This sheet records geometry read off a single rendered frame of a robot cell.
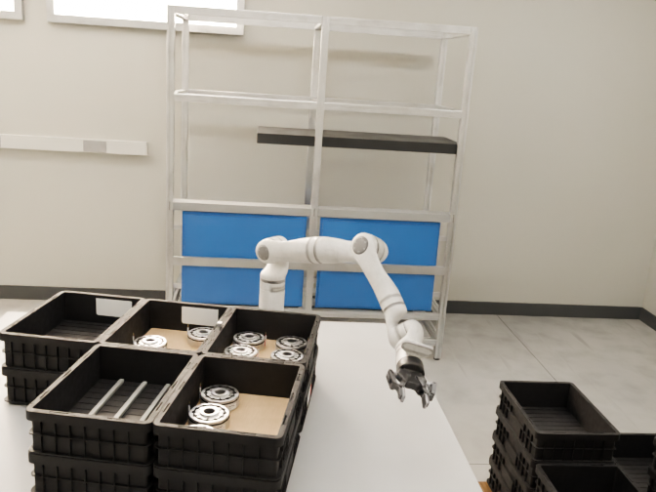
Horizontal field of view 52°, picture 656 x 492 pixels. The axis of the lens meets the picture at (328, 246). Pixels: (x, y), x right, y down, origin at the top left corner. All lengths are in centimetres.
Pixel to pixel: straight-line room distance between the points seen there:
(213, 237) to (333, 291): 78
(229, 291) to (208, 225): 42
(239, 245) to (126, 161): 124
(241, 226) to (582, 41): 272
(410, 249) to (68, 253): 243
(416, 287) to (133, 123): 220
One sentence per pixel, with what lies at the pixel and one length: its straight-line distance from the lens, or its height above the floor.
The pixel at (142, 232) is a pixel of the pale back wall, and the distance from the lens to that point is 496.
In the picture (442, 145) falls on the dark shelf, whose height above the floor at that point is 134.
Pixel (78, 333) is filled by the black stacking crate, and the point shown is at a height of 83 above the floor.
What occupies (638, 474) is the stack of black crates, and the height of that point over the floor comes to 27.
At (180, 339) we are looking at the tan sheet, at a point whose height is 83.
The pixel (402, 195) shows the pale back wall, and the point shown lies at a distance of 491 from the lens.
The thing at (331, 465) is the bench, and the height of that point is 70.
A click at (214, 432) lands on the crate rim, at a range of 158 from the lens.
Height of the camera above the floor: 173
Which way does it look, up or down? 15 degrees down
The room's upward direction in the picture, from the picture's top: 4 degrees clockwise
